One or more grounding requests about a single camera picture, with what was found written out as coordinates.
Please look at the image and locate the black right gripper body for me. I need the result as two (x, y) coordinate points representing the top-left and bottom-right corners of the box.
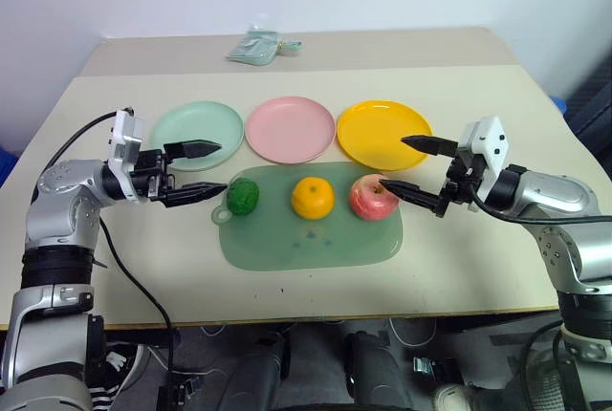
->
(438, 149), (483, 208)

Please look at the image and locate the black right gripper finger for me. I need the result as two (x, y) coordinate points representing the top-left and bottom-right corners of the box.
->
(400, 134), (460, 158)
(379, 180), (449, 218)

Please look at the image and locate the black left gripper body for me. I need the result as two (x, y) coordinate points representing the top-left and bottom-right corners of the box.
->
(127, 147), (176, 204)

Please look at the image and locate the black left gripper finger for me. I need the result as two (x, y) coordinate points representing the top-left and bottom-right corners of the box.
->
(163, 140), (224, 164)
(158, 182), (230, 209)

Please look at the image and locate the light green plate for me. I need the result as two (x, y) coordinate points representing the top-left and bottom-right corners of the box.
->
(150, 100), (246, 173)

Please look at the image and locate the green round vegetable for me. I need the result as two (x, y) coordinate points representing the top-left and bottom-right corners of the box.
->
(226, 177), (261, 217)

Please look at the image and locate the yellow plate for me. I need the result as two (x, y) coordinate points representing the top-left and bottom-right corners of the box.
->
(336, 99), (435, 172)

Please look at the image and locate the pink plate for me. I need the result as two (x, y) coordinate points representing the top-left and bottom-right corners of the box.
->
(244, 96), (337, 165)

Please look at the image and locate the orange fruit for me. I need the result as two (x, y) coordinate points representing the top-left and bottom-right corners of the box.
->
(290, 176), (336, 220)

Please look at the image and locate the red apple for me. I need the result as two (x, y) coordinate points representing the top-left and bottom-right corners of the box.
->
(348, 173), (402, 223)

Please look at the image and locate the pale teal plastic packet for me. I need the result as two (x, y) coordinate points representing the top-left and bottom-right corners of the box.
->
(225, 25), (304, 69)

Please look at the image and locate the translucent green cutting mat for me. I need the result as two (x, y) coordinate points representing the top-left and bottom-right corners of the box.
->
(210, 161), (404, 271)

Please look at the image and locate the blue object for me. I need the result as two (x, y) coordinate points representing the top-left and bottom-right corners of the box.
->
(0, 144), (21, 188)
(549, 94), (571, 119)

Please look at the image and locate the dark fabric chair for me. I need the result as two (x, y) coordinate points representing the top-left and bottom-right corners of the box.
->
(565, 53), (612, 145)

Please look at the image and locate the dark rounded shape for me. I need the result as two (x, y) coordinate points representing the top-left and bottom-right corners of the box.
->
(217, 330), (294, 411)
(343, 329), (418, 411)

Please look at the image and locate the black and white striped shoe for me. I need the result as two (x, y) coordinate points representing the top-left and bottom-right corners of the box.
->
(88, 341), (152, 411)

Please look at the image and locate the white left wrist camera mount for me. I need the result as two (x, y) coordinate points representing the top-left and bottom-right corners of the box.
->
(106, 108), (145, 203)

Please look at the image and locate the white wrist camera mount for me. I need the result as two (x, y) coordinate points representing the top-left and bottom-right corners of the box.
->
(457, 116), (510, 203)
(106, 108), (145, 203)

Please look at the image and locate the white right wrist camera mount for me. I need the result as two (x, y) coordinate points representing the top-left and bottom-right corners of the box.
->
(457, 116), (510, 203)

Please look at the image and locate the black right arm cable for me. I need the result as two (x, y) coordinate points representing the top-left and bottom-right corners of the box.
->
(468, 176), (612, 229)

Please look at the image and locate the white cable under table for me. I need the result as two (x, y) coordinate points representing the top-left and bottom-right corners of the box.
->
(388, 318), (439, 349)

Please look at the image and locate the black table frame bar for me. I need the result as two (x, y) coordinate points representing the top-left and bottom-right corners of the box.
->
(103, 326), (181, 349)

